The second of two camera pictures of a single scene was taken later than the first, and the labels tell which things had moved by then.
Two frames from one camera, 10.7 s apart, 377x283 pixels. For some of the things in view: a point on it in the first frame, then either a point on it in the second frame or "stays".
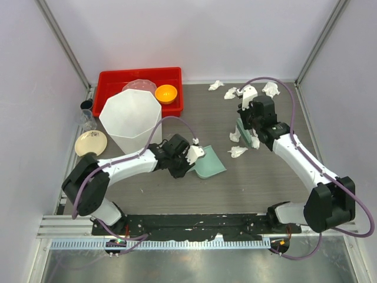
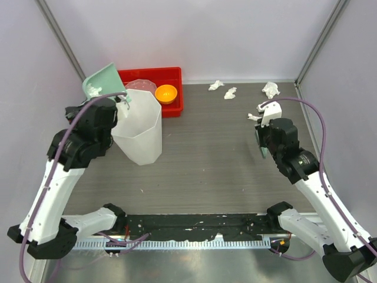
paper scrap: x=214 y=86 stays
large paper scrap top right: x=271 y=89 stays
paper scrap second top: x=229 y=94 stays
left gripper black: x=187 y=166 -> x=78 y=121
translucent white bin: x=130 y=116 stays
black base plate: x=187 y=227 stays
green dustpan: x=208 y=165 -> x=107 y=81
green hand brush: x=245 y=132 -> x=263 y=150
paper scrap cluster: x=235 y=136 -> x=93 y=92
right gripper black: x=242 y=114 -> x=261 y=131
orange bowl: x=166 y=94 stays
